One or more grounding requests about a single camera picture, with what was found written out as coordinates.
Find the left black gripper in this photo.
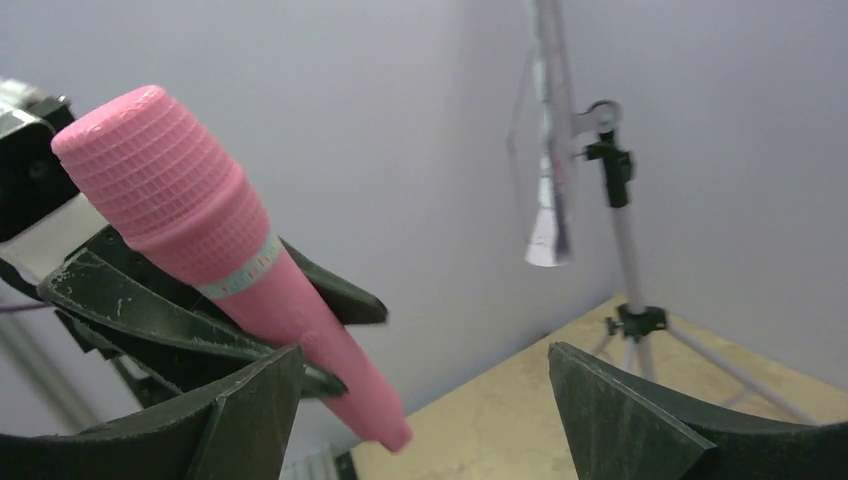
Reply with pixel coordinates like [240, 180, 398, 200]
[36, 248, 349, 411]

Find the pink toy microphone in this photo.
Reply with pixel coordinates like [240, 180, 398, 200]
[51, 85, 412, 453]

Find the lilac music stand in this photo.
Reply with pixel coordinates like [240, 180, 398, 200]
[505, 1, 816, 425]

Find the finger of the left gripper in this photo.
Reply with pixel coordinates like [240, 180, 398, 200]
[84, 226, 388, 326]

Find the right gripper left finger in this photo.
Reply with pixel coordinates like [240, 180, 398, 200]
[1, 347, 304, 479]

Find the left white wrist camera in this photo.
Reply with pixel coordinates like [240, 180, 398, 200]
[1, 78, 108, 281]

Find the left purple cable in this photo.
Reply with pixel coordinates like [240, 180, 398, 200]
[0, 299, 51, 316]

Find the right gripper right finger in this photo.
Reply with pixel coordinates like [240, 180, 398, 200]
[548, 342, 847, 479]

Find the white sheet music page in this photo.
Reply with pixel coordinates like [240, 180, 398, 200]
[526, 44, 572, 268]

